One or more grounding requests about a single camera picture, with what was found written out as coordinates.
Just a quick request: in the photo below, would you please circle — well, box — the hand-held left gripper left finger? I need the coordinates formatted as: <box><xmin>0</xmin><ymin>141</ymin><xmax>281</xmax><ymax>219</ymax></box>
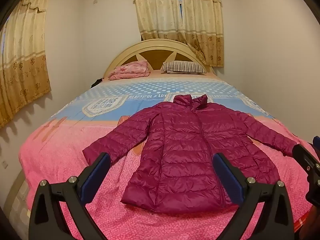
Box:
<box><xmin>28</xmin><ymin>152</ymin><xmax>111</xmax><ymax>240</ymax></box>

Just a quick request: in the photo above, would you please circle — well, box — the cream wooden headboard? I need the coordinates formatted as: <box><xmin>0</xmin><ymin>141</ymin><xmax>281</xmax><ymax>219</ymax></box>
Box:
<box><xmin>103</xmin><ymin>39</ymin><xmax>217</xmax><ymax>78</ymax></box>

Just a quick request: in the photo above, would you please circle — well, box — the beige floral side curtain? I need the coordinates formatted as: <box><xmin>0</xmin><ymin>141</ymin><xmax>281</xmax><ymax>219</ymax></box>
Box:
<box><xmin>0</xmin><ymin>0</ymin><xmax>53</xmax><ymax>128</ymax></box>

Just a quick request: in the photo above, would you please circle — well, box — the beige floral window curtain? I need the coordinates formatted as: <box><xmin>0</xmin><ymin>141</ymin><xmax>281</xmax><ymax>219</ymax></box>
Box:
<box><xmin>132</xmin><ymin>0</ymin><xmax>225</xmax><ymax>68</ymax></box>

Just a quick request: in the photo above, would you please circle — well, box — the folded pink floral blanket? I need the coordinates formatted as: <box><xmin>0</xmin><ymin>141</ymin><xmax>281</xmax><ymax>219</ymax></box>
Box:
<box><xmin>108</xmin><ymin>60</ymin><xmax>150</xmax><ymax>81</ymax></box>

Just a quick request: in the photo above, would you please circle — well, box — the red striped bed sheet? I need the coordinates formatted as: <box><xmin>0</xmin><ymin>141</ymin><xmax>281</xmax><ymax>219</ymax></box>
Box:
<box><xmin>295</xmin><ymin>206</ymin><xmax>314</xmax><ymax>233</ymax></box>

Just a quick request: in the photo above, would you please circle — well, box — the striped pillow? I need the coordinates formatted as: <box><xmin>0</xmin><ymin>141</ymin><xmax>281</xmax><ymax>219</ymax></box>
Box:
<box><xmin>160</xmin><ymin>61</ymin><xmax>207</xmax><ymax>75</ymax></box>

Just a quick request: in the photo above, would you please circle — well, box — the pink and blue printed blanket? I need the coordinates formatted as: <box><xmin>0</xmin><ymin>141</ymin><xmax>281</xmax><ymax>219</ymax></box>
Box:
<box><xmin>19</xmin><ymin>74</ymin><xmax>317</xmax><ymax>240</ymax></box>

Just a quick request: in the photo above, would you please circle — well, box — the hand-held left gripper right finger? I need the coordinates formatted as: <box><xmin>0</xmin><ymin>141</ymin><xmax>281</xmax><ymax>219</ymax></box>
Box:
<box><xmin>212</xmin><ymin>153</ymin><xmax>296</xmax><ymax>240</ymax></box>

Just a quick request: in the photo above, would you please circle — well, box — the magenta puffer jacket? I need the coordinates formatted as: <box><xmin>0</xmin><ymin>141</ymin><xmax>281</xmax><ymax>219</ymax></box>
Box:
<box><xmin>82</xmin><ymin>94</ymin><xmax>304</xmax><ymax>214</ymax></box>

